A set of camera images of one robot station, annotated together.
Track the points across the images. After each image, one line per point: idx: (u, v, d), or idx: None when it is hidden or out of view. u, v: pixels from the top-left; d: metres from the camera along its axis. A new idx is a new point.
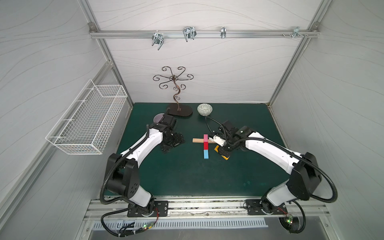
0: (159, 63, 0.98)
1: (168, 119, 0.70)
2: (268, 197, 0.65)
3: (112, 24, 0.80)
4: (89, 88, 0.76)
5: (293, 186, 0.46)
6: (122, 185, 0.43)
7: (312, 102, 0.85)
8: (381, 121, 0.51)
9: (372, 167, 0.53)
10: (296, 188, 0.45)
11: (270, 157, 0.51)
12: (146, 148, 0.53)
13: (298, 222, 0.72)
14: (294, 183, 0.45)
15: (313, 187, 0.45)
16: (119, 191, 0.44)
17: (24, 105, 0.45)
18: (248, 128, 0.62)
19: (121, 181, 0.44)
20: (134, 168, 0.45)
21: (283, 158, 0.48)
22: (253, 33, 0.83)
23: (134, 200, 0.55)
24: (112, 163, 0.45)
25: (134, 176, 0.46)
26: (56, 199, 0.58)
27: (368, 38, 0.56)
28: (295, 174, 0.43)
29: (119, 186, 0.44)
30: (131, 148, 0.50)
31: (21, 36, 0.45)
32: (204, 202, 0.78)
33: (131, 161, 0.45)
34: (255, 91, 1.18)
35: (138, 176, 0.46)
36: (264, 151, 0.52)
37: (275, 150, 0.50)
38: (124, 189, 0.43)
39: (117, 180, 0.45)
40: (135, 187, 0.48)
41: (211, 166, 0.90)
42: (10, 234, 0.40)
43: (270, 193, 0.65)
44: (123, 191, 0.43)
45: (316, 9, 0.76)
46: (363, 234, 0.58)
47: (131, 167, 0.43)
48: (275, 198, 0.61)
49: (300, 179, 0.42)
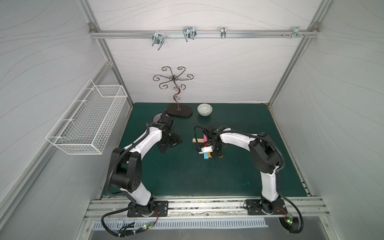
0: (159, 63, 0.98)
1: (166, 118, 0.74)
2: (264, 194, 0.66)
3: (112, 24, 0.80)
4: (89, 88, 0.76)
5: (258, 162, 0.54)
6: (126, 179, 0.45)
7: (312, 102, 0.85)
8: (381, 121, 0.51)
9: (372, 167, 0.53)
10: (259, 163, 0.53)
11: (238, 143, 0.62)
12: (147, 144, 0.55)
13: (298, 222, 0.72)
14: (256, 159, 0.53)
15: (273, 159, 0.54)
16: (123, 185, 0.45)
17: (24, 105, 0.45)
18: (223, 126, 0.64)
19: (125, 175, 0.45)
20: (138, 160, 0.47)
21: (245, 140, 0.58)
22: (253, 33, 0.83)
23: (136, 198, 0.56)
24: (115, 157, 0.46)
25: (137, 169, 0.47)
26: (55, 199, 0.58)
27: (368, 38, 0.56)
28: (252, 150, 0.52)
29: (122, 180, 0.46)
30: (134, 142, 0.53)
31: (21, 36, 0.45)
32: (204, 202, 0.78)
33: (134, 154, 0.47)
34: (255, 91, 1.18)
35: (141, 168, 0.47)
36: (234, 140, 0.63)
37: (239, 135, 0.63)
38: (129, 181, 0.45)
39: (121, 175, 0.47)
40: (138, 180, 0.49)
41: (211, 166, 0.90)
42: (10, 234, 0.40)
43: (264, 189, 0.64)
44: (127, 184, 0.45)
45: (316, 9, 0.76)
46: (363, 233, 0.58)
47: (134, 160, 0.45)
48: (268, 193, 0.63)
49: (257, 153, 0.52)
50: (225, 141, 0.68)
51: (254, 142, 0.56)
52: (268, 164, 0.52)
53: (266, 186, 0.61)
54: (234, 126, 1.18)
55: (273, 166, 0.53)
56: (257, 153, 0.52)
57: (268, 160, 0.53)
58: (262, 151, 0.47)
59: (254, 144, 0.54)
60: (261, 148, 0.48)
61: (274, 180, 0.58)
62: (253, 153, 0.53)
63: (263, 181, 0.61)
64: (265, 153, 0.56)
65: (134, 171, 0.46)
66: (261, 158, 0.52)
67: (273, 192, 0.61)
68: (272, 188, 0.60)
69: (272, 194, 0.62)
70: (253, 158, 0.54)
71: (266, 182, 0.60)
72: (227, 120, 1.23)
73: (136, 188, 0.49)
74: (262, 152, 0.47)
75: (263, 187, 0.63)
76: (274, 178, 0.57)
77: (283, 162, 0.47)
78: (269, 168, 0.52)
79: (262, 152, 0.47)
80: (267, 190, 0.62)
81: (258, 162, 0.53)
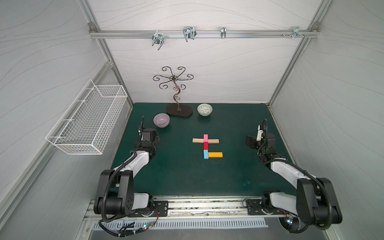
0: (159, 63, 0.98)
1: (147, 135, 0.69)
2: (270, 195, 0.65)
3: (112, 24, 0.80)
4: (89, 88, 0.76)
5: (301, 204, 0.44)
6: (118, 202, 0.42)
7: (312, 102, 0.85)
8: (380, 121, 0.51)
9: (372, 167, 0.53)
10: (302, 205, 0.44)
11: (287, 176, 0.54)
12: (137, 165, 0.55)
13: (298, 222, 0.72)
14: (301, 200, 0.44)
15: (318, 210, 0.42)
16: (116, 209, 0.41)
17: (25, 105, 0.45)
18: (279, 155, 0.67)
19: (116, 198, 0.42)
20: (129, 178, 0.45)
21: (296, 175, 0.51)
22: (253, 33, 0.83)
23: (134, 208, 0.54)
24: (106, 180, 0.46)
25: (129, 189, 0.45)
26: (56, 199, 0.58)
27: (368, 38, 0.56)
28: (300, 190, 0.45)
29: (114, 204, 0.42)
30: (124, 162, 0.53)
31: (21, 36, 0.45)
32: (204, 202, 0.78)
33: (125, 174, 0.45)
34: (256, 91, 1.18)
35: (132, 189, 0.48)
36: (282, 173, 0.57)
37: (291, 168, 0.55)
38: (122, 205, 0.42)
39: (112, 200, 0.43)
40: (130, 201, 0.46)
41: (211, 166, 0.90)
42: (10, 234, 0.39)
43: (275, 194, 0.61)
44: (120, 208, 0.41)
45: (316, 9, 0.76)
46: (362, 233, 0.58)
47: (127, 180, 0.44)
48: (276, 200, 0.62)
49: (304, 193, 0.43)
50: (275, 171, 0.61)
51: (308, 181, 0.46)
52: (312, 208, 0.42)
53: (284, 200, 0.57)
54: (234, 126, 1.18)
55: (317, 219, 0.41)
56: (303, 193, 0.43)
57: (315, 206, 0.42)
58: (307, 196, 0.43)
59: (302, 182, 0.46)
60: (311, 193, 0.43)
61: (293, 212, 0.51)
62: (301, 194, 0.44)
63: (287, 198, 0.57)
64: (312, 199, 0.43)
65: (126, 192, 0.43)
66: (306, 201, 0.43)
67: (280, 206, 0.59)
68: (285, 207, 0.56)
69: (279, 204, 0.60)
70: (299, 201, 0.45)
71: (288, 202, 0.54)
72: (227, 120, 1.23)
73: (129, 211, 0.45)
74: (307, 197, 0.43)
75: (279, 193, 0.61)
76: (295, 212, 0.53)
77: (327, 225, 0.41)
78: (310, 217, 0.41)
79: (307, 197, 0.43)
80: (279, 200, 0.60)
81: (302, 205, 0.44)
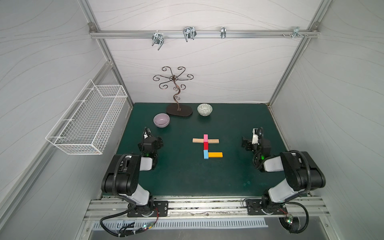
0: (159, 63, 0.98)
1: (148, 147, 0.72)
2: (269, 191, 0.67)
3: (112, 24, 0.80)
4: (89, 88, 0.76)
5: (288, 176, 0.50)
6: (124, 182, 0.45)
7: (312, 102, 0.85)
8: (381, 121, 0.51)
9: (372, 167, 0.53)
10: (289, 175, 0.49)
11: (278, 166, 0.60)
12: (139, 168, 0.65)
13: (298, 222, 0.72)
14: (288, 171, 0.50)
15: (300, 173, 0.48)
16: (122, 188, 0.44)
17: (24, 105, 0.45)
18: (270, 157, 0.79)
19: (123, 178, 0.46)
20: (137, 164, 0.50)
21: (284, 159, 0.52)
22: (253, 33, 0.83)
23: (136, 199, 0.56)
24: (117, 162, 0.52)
25: (135, 172, 0.49)
26: (56, 199, 0.58)
27: (368, 38, 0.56)
28: (285, 163, 0.51)
29: (121, 183, 0.45)
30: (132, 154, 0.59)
31: (21, 36, 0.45)
32: (204, 202, 0.78)
33: (134, 159, 0.50)
34: (256, 91, 1.18)
35: (138, 174, 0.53)
36: (274, 167, 0.63)
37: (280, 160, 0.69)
38: (128, 184, 0.45)
39: (120, 179, 0.46)
40: (134, 184, 0.49)
41: (211, 166, 0.90)
42: (10, 234, 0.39)
43: (272, 188, 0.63)
44: (126, 186, 0.44)
45: (316, 9, 0.76)
46: (362, 233, 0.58)
47: (135, 163, 0.49)
48: (275, 194, 0.63)
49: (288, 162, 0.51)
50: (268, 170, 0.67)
51: (290, 154, 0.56)
52: (296, 170, 0.48)
53: (279, 189, 0.59)
54: (234, 126, 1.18)
55: (301, 178, 0.46)
56: (288, 162, 0.51)
57: (298, 170, 0.48)
58: (291, 163, 0.50)
59: (285, 154, 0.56)
60: (293, 162, 0.51)
61: (291, 194, 0.53)
62: (287, 167, 0.50)
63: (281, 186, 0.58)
64: (295, 166, 0.50)
65: (133, 173, 0.48)
66: (291, 166, 0.50)
67: (279, 197, 0.60)
68: (283, 195, 0.57)
69: (278, 197, 0.60)
70: (287, 175, 0.50)
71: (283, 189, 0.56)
72: (226, 120, 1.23)
73: (133, 193, 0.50)
74: (291, 163, 0.50)
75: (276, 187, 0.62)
76: (291, 193, 0.51)
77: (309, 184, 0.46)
78: (297, 180, 0.46)
79: (291, 164, 0.50)
80: (276, 192, 0.62)
81: (290, 176, 0.49)
